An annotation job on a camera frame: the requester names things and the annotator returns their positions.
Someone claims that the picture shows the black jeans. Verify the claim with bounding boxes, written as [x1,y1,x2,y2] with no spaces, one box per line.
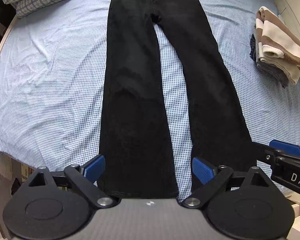
[97,0,256,198]

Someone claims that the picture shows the folded grey garment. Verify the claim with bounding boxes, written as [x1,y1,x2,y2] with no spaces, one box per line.
[256,59,289,88]

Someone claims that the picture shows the blue checkered bed sheet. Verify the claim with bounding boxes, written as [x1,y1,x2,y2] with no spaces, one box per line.
[0,0,300,203]

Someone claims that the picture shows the brown white striped sweater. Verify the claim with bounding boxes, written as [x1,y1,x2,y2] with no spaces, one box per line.
[255,6,300,85]

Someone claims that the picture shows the folded dark knit garment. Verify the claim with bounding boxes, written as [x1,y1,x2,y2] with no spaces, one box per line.
[250,34,256,61]

